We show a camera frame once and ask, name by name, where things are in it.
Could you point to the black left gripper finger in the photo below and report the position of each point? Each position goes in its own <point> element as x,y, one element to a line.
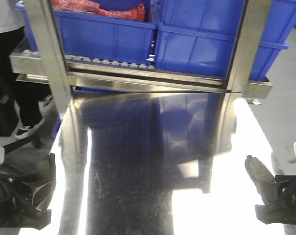
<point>36,191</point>
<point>36,220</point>

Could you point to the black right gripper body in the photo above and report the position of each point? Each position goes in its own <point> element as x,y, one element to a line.
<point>287,195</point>

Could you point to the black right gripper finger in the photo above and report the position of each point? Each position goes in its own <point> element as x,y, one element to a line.
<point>276,201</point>
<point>270,215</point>

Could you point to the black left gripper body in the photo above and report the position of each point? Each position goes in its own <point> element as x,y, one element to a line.
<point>15,208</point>

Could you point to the brake pad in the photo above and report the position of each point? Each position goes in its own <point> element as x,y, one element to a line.
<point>262,178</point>
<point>47,170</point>

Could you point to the grey roller conveyor strip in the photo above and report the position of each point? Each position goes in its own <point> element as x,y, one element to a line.
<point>105,62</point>

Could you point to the seated person white shirt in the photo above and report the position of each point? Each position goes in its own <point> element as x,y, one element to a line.
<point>27,95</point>

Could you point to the left blue plastic bin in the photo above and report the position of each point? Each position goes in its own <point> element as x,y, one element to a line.
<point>103,37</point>

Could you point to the blue plastic bin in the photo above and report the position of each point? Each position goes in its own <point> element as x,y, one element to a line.
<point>103,37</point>
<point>198,36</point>

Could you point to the right blue plastic bin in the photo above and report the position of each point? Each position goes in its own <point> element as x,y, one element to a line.
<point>198,36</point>

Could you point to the steel roller rack frame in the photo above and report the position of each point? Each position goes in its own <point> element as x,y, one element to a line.
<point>52,68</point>

